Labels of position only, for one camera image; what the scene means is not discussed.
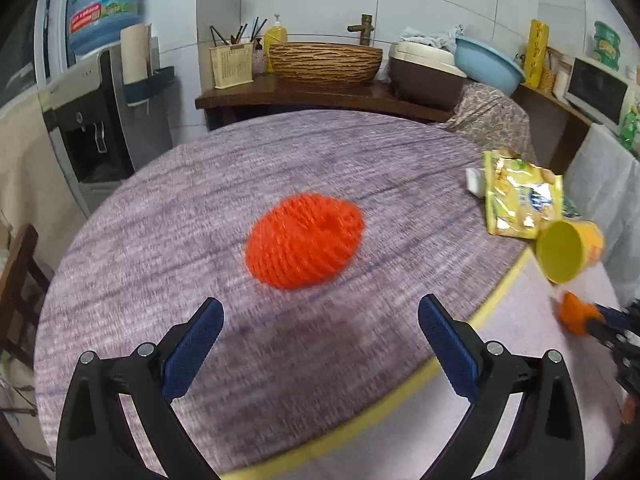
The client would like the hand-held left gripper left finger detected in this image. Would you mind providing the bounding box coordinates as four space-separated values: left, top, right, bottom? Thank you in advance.
55 297 224 480

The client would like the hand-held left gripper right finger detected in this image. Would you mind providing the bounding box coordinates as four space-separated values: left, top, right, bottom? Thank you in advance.
417 294 586 480

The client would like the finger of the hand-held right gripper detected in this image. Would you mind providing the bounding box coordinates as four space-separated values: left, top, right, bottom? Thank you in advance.
586 321 631 348
592 305 640 329

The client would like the orange snack wrapper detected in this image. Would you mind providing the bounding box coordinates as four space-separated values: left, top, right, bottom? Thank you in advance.
557 292 603 337

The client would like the orange foam fruit net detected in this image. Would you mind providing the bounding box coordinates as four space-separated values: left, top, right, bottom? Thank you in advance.
245 193 365 289

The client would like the pale pink tablecloth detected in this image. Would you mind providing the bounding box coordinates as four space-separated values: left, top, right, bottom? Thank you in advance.
220 250 626 480

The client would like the yellow paper cup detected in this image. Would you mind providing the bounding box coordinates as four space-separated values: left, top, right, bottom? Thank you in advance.
536 220 605 284

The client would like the white cloth cover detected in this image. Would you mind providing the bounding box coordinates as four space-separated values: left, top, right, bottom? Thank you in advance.
565 125 640 301

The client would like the grey woodgrain table mat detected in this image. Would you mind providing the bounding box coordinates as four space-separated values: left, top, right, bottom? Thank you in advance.
35 109 533 476

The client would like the yellow snack packet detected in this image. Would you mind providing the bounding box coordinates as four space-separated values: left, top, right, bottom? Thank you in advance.
483 150 564 239

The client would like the small white box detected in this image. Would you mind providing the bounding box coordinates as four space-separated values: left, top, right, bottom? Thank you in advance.
466 167 488 197

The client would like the small dark wooden stool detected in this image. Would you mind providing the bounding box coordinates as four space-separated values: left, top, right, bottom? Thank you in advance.
0 224 51 366

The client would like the green soda bottle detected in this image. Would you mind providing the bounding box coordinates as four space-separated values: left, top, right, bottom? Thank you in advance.
620 105 640 152

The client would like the wooden side shelf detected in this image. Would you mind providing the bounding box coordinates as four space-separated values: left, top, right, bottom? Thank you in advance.
517 82 596 171

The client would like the white microwave oven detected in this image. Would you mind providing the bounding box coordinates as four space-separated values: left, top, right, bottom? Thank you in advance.
565 56 632 123

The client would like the floral cloth cover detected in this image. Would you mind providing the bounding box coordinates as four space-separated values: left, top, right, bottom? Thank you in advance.
445 82 536 161

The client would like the grey water dispenser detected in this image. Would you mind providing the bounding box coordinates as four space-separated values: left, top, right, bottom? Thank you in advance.
40 47 173 186

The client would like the beige cloth panel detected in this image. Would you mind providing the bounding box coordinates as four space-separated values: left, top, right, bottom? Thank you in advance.
0 95 86 261

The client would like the dark blue cup holder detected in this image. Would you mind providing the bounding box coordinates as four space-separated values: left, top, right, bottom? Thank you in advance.
122 66 176 106

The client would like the brown and white rice cooker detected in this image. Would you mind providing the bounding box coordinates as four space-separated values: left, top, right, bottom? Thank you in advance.
389 41 468 111

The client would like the dark wooden counter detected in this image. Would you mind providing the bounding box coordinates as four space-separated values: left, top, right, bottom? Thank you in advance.
195 77 451 131

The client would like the tall yellow box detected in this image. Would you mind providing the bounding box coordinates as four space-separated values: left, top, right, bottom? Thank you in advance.
523 19 550 87

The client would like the light blue plastic basin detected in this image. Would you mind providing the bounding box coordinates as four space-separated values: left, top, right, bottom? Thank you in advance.
454 35 526 95

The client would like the beige chopstick holder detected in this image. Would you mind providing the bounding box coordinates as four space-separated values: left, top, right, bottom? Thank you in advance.
210 42 254 90

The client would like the white paper cup stack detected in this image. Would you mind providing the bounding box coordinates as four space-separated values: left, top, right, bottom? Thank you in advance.
121 23 151 83

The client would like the woven pattern sink basin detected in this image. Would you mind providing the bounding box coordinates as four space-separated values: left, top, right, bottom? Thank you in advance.
268 42 383 87

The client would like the pale blue towel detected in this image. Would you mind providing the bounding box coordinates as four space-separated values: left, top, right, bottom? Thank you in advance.
400 25 463 51

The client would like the yellow dish soap bottle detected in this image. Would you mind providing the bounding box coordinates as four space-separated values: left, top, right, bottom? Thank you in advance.
263 14 288 73

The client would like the bundle of chopsticks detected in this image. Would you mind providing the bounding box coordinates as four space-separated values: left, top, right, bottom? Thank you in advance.
210 17 268 46

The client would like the bronze faucet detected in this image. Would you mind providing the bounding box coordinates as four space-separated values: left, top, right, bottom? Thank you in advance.
347 14 374 47

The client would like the blue water jug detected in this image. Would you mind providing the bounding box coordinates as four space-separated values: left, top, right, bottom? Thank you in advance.
67 0 148 56

